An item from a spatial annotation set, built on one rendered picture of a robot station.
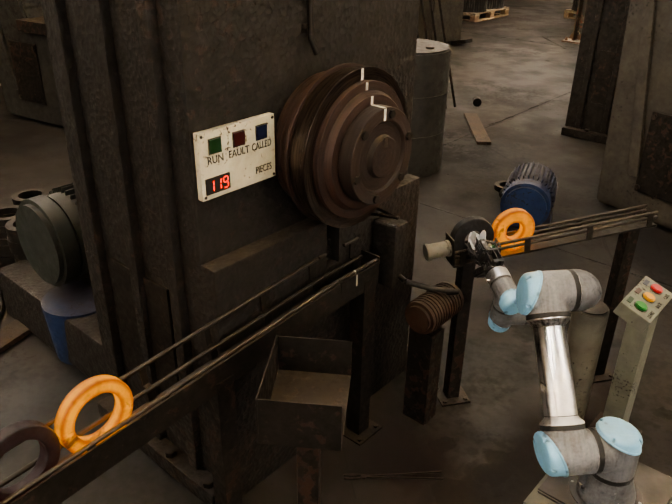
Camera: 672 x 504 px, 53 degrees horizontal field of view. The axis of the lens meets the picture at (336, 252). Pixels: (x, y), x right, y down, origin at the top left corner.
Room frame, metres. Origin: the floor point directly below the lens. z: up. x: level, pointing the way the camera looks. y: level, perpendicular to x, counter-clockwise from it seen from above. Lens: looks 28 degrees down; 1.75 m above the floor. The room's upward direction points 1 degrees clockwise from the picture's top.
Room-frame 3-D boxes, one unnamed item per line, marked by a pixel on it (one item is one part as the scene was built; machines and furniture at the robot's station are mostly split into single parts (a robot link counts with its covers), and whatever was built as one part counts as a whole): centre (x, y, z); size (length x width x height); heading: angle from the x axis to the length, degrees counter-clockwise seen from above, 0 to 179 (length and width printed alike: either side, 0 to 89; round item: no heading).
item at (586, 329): (1.98, -0.89, 0.26); 0.12 x 0.12 x 0.52
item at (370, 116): (1.81, -0.11, 1.11); 0.28 x 0.06 x 0.28; 139
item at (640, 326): (1.90, -1.04, 0.31); 0.24 x 0.16 x 0.62; 139
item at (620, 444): (1.33, -0.74, 0.49); 0.13 x 0.12 x 0.14; 97
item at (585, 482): (1.33, -0.75, 0.37); 0.15 x 0.15 x 0.10
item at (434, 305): (2.03, -0.36, 0.27); 0.22 x 0.13 x 0.53; 139
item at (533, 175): (3.84, -1.19, 0.17); 0.57 x 0.31 x 0.34; 159
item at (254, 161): (1.68, 0.27, 1.15); 0.26 x 0.02 x 0.18; 139
